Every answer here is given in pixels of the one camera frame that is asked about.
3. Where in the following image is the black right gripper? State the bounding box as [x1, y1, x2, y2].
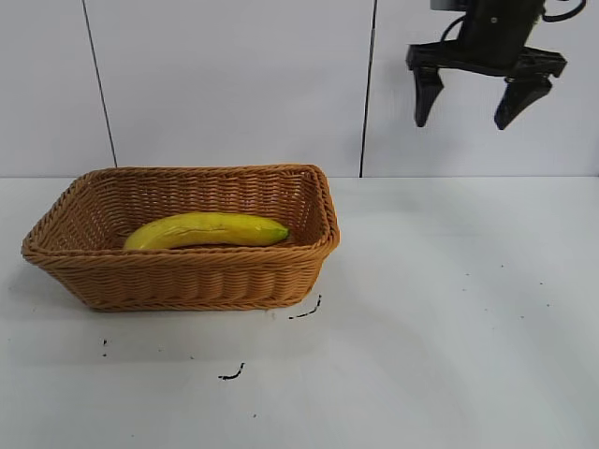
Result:
[404, 0, 569, 132]

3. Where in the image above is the brown woven wicker basket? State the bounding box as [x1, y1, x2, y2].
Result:
[21, 163, 342, 313]

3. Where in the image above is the yellow banana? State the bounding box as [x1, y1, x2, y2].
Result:
[123, 211, 290, 252]

